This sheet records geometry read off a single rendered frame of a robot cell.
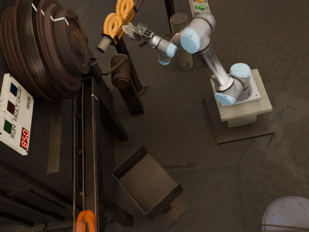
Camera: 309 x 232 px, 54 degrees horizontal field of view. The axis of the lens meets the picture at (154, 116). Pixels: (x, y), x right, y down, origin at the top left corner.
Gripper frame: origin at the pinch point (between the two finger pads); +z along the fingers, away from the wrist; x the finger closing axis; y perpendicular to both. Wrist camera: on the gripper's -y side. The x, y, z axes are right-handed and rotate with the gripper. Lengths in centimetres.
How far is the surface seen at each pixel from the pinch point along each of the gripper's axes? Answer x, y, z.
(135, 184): 80, 6, -54
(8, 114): 87, 53, -4
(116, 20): -2.8, -0.8, 7.0
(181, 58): -29, -47, -34
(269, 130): -3, -36, -115
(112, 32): 3.8, -4.4, 5.8
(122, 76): 22.4, -16.0, -11.7
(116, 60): 13.1, -18.9, -2.0
